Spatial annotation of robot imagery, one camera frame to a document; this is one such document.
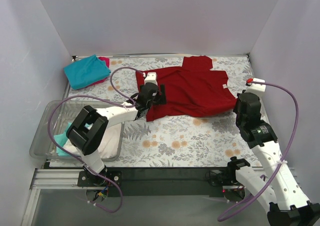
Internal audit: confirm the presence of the dark red t shirt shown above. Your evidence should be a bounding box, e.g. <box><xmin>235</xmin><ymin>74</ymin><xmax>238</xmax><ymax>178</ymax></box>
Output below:
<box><xmin>146</xmin><ymin>56</ymin><xmax>237</xmax><ymax>122</ymax></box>

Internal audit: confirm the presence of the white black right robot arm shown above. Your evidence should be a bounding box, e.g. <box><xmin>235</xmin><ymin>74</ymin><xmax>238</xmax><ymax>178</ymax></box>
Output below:
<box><xmin>227</xmin><ymin>92</ymin><xmax>320</xmax><ymax>225</ymax></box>

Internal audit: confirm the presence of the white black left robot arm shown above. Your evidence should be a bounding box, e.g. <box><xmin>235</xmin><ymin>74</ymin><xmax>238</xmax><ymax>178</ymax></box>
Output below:
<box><xmin>66</xmin><ymin>82</ymin><xmax>167</xmax><ymax>185</ymax></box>

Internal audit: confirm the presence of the folded pink t shirt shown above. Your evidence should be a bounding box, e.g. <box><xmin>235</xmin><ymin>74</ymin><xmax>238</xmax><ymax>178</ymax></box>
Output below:
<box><xmin>91</xmin><ymin>57</ymin><xmax>111</xmax><ymax>86</ymax></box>

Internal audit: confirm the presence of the white t shirt in bin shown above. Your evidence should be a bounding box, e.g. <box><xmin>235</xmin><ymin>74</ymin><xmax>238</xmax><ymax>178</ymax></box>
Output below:
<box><xmin>57</xmin><ymin>124</ymin><xmax>122</xmax><ymax>159</ymax></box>

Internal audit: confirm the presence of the folded teal t shirt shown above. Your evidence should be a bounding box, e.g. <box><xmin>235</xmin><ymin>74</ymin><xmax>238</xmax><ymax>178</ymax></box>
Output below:
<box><xmin>63</xmin><ymin>55</ymin><xmax>111</xmax><ymax>90</ymax></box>

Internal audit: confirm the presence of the light teal t shirt in bin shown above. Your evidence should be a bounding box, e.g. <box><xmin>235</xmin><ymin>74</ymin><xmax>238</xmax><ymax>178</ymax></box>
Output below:
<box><xmin>53</xmin><ymin>122</ymin><xmax>80</xmax><ymax>156</ymax></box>

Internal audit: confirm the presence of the clear plastic bin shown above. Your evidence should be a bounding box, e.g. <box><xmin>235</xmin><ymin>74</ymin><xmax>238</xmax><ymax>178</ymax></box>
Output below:
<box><xmin>29</xmin><ymin>99</ymin><xmax>124</xmax><ymax>162</ymax></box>

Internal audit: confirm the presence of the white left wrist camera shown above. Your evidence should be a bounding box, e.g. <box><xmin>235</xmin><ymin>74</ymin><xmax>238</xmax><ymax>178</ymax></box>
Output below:
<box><xmin>143</xmin><ymin>72</ymin><xmax>158</xmax><ymax>85</ymax></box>

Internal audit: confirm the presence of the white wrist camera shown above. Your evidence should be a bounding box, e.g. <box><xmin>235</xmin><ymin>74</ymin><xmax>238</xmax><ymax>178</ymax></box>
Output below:
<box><xmin>245</xmin><ymin>78</ymin><xmax>266</xmax><ymax>97</ymax></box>
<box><xmin>143</xmin><ymin>72</ymin><xmax>158</xmax><ymax>85</ymax></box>

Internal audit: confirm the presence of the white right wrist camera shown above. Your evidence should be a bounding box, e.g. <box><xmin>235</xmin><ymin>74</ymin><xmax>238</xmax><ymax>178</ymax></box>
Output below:
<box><xmin>245</xmin><ymin>78</ymin><xmax>266</xmax><ymax>97</ymax></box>

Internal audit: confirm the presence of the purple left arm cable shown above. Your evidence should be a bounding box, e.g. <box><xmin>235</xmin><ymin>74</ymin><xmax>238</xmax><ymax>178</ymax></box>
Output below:
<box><xmin>47</xmin><ymin>66</ymin><xmax>148</xmax><ymax>213</ymax></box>

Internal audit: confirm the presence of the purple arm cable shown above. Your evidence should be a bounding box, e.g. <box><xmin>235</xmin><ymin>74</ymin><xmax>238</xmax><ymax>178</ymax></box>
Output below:
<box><xmin>47</xmin><ymin>66</ymin><xmax>148</xmax><ymax>213</ymax></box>
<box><xmin>216</xmin><ymin>82</ymin><xmax>299</xmax><ymax>222</ymax></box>

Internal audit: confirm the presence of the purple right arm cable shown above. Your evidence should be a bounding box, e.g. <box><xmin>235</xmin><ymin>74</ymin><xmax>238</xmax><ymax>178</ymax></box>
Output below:
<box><xmin>216</xmin><ymin>82</ymin><xmax>299</xmax><ymax>222</ymax></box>

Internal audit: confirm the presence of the aluminium frame rail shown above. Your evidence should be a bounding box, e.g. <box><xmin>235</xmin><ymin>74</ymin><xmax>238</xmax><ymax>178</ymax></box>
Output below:
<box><xmin>21</xmin><ymin>168</ymin><xmax>86</xmax><ymax>226</ymax></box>

